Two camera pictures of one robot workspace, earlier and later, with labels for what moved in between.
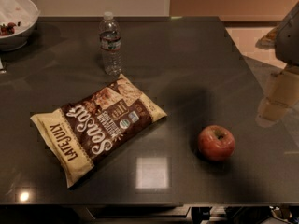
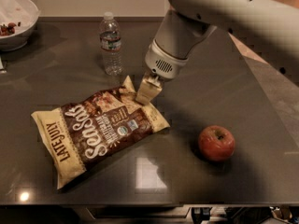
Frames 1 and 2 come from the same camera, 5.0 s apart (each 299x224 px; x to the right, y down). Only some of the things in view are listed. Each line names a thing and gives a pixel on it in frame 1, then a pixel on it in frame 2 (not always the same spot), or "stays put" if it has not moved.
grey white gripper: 288,39 → 163,62
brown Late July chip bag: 80,134 stays put
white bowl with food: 19,17 stays put
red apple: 216,142 stays put
